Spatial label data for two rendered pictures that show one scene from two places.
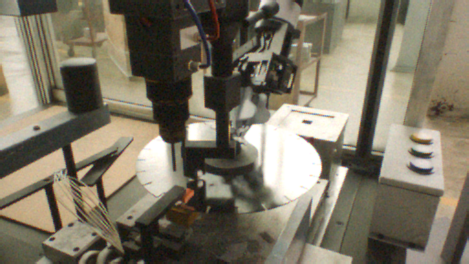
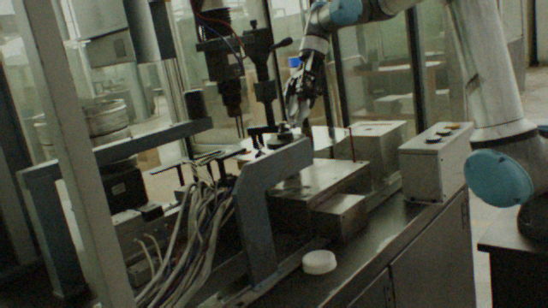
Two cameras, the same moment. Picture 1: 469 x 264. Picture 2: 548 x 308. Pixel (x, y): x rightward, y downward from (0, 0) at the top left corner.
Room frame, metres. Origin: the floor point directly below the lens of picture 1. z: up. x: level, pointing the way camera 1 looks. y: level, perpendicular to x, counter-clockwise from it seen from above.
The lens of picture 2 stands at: (-0.56, -0.32, 1.21)
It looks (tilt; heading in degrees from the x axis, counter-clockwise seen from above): 14 degrees down; 17
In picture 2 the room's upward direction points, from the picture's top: 10 degrees counter-clockwise
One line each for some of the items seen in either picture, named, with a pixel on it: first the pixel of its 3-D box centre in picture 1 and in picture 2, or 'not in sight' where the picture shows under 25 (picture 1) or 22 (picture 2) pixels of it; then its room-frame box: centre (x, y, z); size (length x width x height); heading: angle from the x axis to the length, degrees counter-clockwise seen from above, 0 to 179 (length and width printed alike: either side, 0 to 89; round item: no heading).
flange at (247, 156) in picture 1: (228, 149); (284, 137); (0.58, 0.01, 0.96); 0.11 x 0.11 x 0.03
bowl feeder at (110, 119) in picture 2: not in sight; (93, 156); (0.75, 0.78, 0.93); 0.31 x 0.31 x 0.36
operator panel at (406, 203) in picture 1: (406, 180); (440, 160); (0.70, -0.39, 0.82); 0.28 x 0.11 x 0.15; 154
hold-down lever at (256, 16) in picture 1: (250, 13); (275, 44); (0.52, -0.03, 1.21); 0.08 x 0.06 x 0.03; 154
